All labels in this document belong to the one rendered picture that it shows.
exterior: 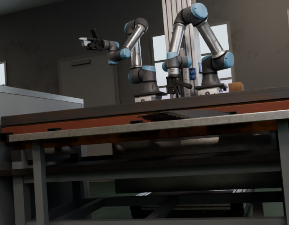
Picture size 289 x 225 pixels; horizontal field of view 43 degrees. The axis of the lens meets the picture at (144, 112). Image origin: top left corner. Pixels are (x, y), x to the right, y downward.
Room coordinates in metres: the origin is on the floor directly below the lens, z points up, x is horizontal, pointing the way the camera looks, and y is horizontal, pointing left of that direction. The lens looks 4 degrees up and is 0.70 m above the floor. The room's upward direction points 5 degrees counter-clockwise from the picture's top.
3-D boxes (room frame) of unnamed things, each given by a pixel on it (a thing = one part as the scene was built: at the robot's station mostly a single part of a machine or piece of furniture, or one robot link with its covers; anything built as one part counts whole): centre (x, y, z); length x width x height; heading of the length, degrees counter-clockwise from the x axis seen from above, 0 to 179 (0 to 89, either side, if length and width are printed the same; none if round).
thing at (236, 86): (1.77, -0.46, 0.89); 0.12 x 0.06 x 0.05; 159
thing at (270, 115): (1.56, -0.01, 0.74); 1.20 x 0.26 x 0.03; 74
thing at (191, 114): (1.52, -0.15, 0.77); 0.45 x 0.20 x 0.04; 74
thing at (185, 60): (2.42, -0.28, 1.17); 0.11 x 0.11 x 0.08; 39
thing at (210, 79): (2.78, -0.53, 1.09); 0.15 x 0.15 x 0.10
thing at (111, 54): (2.85, 0.21, 1.34); 0.11 x 0.08 x 0.11; 44
